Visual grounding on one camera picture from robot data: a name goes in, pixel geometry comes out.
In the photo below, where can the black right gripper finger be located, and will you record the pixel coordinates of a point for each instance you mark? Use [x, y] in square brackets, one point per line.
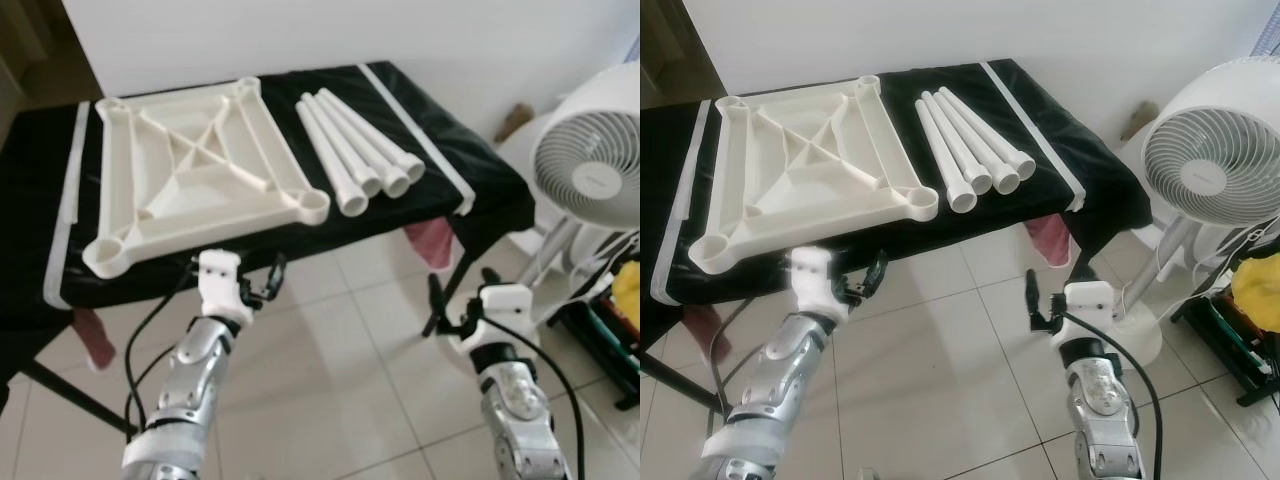
[437, 300]
[1034, 300]
[490, 278]

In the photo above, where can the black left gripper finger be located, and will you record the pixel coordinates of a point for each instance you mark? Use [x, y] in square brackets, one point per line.
[277, 275]
[860, 280]
[878, 272]
[262, 282]

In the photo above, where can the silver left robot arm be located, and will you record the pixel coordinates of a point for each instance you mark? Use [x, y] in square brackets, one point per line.
[190, 390]
[770, 390]

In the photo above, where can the red patterned cloth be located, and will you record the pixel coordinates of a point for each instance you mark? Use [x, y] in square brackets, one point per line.
[1050, 240]
[700, 325]
[430, 245]
[92, 340]

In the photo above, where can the black floor rack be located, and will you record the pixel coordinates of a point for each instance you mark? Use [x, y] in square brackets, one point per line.
[1240, 350]
[590, 340]

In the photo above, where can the yellow soft object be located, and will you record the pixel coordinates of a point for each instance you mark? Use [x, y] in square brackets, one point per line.
[1258, 285]
[628, 295]

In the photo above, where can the white tape strip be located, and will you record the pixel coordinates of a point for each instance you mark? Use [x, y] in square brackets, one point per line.
[417, 140]
[693, 170]
[1035, 140]
[66, 200]

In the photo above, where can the small brown lumpy object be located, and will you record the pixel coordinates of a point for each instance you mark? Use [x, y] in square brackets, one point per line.
[1140, 118]
[515, 120]

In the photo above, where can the white standing fan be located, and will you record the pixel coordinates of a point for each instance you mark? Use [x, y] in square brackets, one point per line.
[1215, 150]
[590, 150]

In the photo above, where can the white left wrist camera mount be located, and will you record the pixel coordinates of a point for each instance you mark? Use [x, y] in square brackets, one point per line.
[815, 280]
[218, 285]

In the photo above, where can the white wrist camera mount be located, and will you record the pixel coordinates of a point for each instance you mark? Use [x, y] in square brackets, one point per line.
[815, 280]
[218, 285]
[1088, 312]
[505, 315]

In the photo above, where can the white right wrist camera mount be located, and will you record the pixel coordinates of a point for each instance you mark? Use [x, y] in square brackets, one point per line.
[505, 315]
[1088, 312]

